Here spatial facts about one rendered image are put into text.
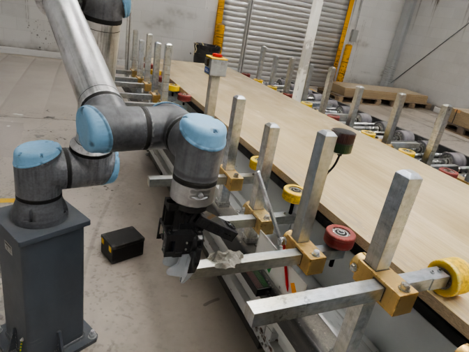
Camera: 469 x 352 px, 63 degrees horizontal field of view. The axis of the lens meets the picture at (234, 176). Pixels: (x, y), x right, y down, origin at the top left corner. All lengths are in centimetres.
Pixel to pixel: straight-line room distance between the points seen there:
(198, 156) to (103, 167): 80
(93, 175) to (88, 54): 65
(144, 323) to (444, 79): 919
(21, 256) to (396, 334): 119
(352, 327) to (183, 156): 51
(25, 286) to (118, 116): 95
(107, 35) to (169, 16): 749
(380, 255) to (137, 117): 54
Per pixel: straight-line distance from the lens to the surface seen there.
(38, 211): 149
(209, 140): 70
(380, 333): 119
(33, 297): 162
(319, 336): 104
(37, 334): 174
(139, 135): 77
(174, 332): 194
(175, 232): 79
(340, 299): 74
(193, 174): 72
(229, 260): 90
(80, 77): 86
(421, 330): 109
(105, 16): 125
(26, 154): 142
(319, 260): 100
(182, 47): 885
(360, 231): 111
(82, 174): 146
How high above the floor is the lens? 139
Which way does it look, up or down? 23 degrees down
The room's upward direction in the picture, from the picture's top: 10 degrees clockwise
